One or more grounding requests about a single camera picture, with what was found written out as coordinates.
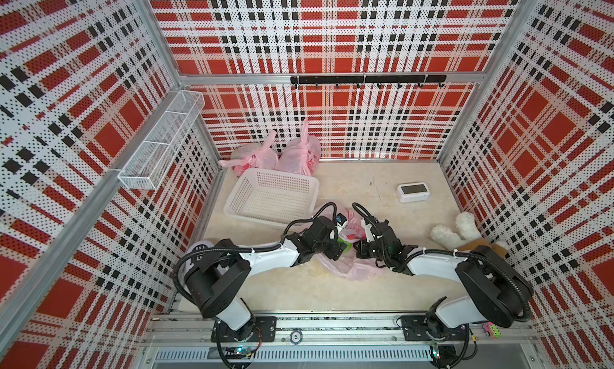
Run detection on white plush teddy bear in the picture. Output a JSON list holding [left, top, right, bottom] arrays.
[[430, 212, 509, 257]]

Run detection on green apple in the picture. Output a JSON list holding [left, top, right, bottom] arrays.
[[337, 238, 352, 255]]

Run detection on white plastic basket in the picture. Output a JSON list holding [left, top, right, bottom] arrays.
[[224, 169, 320, 228]]

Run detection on white wire wall shelf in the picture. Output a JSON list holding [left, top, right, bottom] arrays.
[[118, 90, 204, 190]]

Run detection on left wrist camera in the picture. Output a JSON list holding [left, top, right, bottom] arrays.
[[334, 213, 348, 231]]

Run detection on black hook rail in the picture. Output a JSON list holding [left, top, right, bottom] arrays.
[[289, 74, 448, 87]]

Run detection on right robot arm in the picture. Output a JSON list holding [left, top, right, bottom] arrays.
[[355, 220, 534, 341]]

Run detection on pink toy car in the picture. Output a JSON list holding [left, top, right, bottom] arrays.
[[482, 322, 501, 339]]

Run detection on white digital clock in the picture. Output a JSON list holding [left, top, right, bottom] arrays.
[[396, 182, 430, 204]]

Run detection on pink plastic bag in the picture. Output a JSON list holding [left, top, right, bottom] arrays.
[[275, 119, 322, 177], [218, 131, 279, 177], [315, 201, 384, 281]]

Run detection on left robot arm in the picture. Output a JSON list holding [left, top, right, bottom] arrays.
[[172, 214, 348, 342]]

